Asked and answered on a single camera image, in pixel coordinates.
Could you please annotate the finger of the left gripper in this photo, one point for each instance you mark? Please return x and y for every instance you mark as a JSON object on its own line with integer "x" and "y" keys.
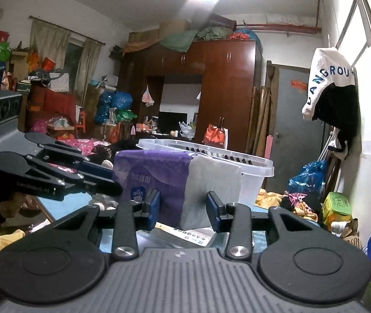
{"x": 55, "y": 152}
{"x": 29, "y": 175}

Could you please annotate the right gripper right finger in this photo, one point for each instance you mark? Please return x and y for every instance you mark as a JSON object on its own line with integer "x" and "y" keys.
{"x": 293, "y": 258}

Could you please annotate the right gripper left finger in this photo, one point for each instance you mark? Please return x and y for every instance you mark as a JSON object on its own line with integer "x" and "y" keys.
{"x": 69, "y": 257}

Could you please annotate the purple tissue pack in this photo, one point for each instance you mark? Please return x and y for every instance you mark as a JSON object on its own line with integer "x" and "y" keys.
{"x": 183, "y": 179}

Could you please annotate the pink floral bedding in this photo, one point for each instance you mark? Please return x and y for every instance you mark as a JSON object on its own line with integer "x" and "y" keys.
{"x": 86, "y": 146}

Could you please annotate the red armchair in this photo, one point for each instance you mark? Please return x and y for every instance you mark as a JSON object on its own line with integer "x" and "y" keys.
{"x": 44, "y": 104}

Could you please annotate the green box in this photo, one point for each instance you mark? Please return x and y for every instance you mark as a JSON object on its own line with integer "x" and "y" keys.
{"x": 336, "y": 208}

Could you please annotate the blue garbage bags pile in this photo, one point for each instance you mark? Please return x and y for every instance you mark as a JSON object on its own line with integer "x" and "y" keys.
{"x": 114, "y": 107}

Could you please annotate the blue plastic bag by door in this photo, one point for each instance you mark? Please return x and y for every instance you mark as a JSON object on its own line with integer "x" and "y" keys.
{"x": 310, "y": 179}

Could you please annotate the beige window curtains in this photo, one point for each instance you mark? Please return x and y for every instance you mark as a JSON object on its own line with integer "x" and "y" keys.
{"x": 50, "y": 40}

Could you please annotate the clear plastic laundry basket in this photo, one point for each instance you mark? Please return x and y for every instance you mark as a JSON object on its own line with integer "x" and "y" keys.
{"x": 253, "y": 169}

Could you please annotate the white booklet on table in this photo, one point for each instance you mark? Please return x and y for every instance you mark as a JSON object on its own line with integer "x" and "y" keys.
{"x": 201, "y": 237}

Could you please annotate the black monitor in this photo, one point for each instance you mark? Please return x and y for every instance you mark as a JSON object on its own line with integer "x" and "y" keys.
{"x": 169, "y": 121}

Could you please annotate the grey metal door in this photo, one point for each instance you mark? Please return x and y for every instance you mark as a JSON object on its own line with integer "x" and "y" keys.
{"x": 296, "y": 142}

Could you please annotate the red white hanging bag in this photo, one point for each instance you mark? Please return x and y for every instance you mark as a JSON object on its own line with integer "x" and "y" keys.
{"x": 217, "y": 135}

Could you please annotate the green cloth on wardrobe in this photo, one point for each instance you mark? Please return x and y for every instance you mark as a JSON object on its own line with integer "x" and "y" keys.
{"x": 181, "y": 42}

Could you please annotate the white black hanging jacket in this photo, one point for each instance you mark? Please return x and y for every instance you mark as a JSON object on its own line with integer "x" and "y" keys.
{"x": 332, "y": 98}

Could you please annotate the brown wooden wardrobe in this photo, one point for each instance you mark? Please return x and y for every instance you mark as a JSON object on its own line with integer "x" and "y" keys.
{"x": 228, "y": 72}

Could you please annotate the red ceiling pipe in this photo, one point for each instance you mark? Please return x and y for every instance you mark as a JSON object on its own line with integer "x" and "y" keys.
{"x": 286, "y": 27}

